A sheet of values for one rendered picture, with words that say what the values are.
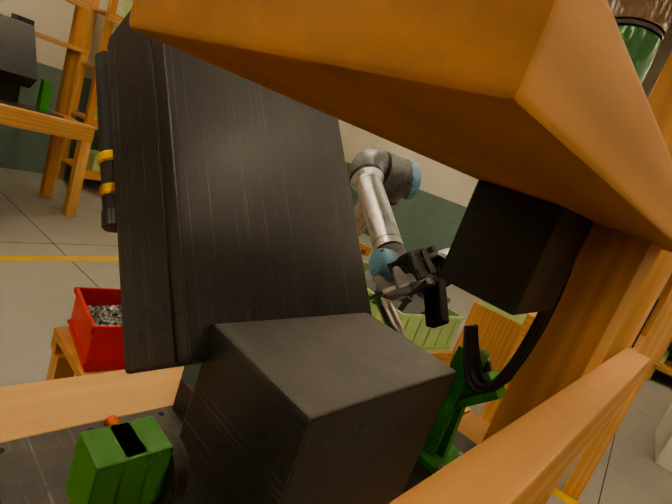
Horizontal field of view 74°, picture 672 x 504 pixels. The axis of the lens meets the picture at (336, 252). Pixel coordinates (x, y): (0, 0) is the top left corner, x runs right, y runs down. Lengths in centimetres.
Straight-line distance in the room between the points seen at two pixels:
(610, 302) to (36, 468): 88
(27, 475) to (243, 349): 43
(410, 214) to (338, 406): 841
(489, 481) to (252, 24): 35
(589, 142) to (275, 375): 37
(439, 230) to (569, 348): 779
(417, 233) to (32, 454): 819
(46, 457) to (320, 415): 52
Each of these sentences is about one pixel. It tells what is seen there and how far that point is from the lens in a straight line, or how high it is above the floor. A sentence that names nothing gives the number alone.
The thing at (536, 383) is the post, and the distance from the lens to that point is 83.
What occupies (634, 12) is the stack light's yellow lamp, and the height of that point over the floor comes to 165.
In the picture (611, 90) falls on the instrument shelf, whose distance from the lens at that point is 19.
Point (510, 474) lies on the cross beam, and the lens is 43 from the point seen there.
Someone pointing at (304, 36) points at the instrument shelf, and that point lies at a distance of 18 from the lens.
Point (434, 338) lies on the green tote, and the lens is 201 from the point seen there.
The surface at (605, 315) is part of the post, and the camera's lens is 79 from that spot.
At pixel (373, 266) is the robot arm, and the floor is 125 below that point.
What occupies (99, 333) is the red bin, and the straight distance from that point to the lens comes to 117.
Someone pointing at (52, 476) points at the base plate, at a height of 90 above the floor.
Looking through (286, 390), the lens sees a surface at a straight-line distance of 46.
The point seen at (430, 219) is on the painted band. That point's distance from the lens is 864.
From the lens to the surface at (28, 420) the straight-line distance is 92.
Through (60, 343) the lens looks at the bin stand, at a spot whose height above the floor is 79.
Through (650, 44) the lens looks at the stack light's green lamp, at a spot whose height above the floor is 164.
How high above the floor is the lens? 148
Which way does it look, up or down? 13 degrees down
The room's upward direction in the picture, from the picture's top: 20 degrees clockwise
